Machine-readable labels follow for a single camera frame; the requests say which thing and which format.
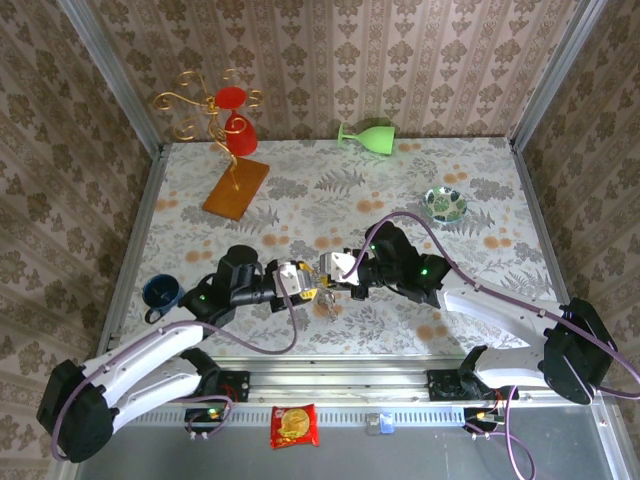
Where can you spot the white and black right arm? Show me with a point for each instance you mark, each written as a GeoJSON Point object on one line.
{"type": "Point", "coordinates": [500, 310]}

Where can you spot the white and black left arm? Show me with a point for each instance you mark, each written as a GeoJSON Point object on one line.
{"type": "Point", "coordinates": [145, 355]}

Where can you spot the small leaf-patterned bowl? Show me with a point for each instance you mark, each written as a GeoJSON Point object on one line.
{"type": "Point", "coordinates": [446, 205]}

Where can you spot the blue mug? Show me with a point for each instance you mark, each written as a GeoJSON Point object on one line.
{"type": "Point", "coordinates": [162, 295]}

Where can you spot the gold stand with wooden base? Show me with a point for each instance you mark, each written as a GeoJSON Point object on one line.
{"type": "Point", "coordinates": [235, 192]}

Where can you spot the green wine glass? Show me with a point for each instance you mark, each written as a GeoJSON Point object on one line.
{"type": "Point", "coordinates": [377, 140]}

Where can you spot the red snack packet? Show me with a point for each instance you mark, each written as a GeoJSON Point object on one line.
{"type": "Point", "coordinates": [294, 425]}

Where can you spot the red wine glass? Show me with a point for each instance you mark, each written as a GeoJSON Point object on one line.
{"type": "Point", "coordinates": [240, 137]}

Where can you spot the small blue grey device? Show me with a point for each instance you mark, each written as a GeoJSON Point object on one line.
{"type": "Point", "coordinates": [380, 424]}

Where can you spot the long aluminium base rail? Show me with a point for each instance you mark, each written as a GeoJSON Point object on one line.
{"type": "Point", "coordinates": [340, 382]}

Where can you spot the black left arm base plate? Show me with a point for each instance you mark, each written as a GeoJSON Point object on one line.
{"type": "Point", "coordinates": [240, 386]}

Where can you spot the aluminium side rail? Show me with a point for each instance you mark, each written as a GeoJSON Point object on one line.
{"type": "Point", "coordinates": [137, 240]}
{"type": "Point", "coordinates": [537, 220]}

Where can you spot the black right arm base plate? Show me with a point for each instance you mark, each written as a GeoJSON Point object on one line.
{"type": "Point", "coordinates": [442, 387]}

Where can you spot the aluminium frame post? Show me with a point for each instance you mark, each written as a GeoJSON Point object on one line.
{"type": "Point", "coordinates": [555, 75]}
{"type": "Point", "coordinates": [110, 75]}

